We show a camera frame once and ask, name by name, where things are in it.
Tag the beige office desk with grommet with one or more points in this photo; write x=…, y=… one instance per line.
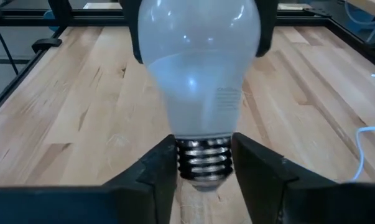
x=373, y=7

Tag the white frosted lightbulb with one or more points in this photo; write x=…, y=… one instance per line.
x=199, y=77

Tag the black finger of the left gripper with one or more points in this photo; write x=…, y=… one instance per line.
x=132, y=21
x=268, y=21

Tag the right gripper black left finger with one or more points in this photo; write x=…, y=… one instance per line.
x=143, y=193

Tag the black frame clamp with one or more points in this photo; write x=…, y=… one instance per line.
x=45, y=44

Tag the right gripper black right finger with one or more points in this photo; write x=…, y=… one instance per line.
x=268, y=193

